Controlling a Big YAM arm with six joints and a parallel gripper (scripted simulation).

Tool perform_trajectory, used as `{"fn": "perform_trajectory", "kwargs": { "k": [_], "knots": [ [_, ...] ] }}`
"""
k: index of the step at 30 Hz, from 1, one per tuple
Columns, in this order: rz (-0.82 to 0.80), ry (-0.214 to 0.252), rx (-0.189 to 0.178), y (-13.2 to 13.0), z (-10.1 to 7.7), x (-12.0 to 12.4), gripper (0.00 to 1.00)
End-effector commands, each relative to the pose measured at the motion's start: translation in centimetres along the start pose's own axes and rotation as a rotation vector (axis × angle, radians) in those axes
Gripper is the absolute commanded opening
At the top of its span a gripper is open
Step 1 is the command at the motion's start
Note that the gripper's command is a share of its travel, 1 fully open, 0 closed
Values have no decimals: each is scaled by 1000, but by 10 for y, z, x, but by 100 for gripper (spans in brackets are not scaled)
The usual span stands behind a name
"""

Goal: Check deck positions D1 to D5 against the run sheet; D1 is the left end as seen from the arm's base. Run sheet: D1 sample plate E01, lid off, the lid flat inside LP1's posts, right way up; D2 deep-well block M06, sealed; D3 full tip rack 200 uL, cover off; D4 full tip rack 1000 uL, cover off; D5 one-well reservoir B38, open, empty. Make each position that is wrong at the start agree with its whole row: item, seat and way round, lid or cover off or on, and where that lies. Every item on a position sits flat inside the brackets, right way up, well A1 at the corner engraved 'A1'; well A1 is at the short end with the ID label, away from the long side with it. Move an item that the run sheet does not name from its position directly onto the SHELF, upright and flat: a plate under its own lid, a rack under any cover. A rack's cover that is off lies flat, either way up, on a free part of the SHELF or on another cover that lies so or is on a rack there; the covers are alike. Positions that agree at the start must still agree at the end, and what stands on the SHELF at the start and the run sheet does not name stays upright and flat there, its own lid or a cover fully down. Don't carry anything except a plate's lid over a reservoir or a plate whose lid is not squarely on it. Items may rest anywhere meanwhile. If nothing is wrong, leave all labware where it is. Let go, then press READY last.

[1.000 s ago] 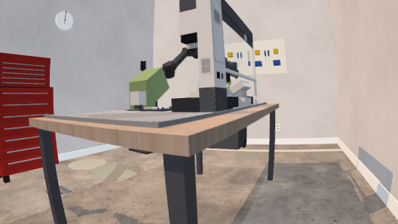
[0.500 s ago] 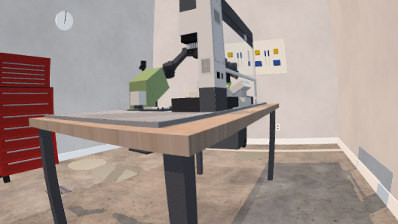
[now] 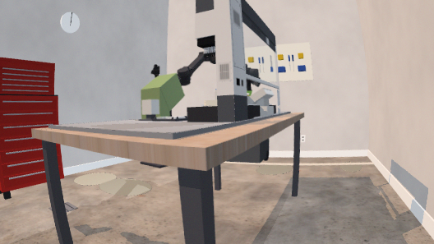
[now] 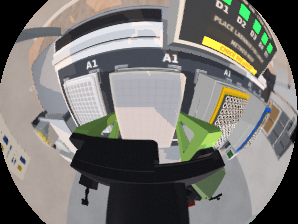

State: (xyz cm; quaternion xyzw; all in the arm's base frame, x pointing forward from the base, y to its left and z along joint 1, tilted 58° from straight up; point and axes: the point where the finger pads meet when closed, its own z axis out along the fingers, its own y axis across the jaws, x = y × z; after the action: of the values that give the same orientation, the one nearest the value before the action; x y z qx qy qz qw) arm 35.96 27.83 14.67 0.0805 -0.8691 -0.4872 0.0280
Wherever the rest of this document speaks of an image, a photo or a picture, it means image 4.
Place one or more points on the white ready panel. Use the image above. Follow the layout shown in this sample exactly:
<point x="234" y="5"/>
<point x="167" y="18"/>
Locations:
<point x="229" y="152"/>

